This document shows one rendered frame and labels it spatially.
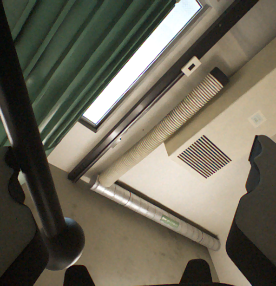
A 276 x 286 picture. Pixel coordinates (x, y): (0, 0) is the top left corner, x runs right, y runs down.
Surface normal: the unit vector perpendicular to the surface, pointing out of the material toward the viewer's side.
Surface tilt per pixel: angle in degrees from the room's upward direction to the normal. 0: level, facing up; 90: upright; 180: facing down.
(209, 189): 90
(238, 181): 90
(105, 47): 90
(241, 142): 90
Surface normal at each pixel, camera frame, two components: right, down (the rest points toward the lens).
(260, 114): 0.10, 0.58
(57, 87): 0.51, 0.77
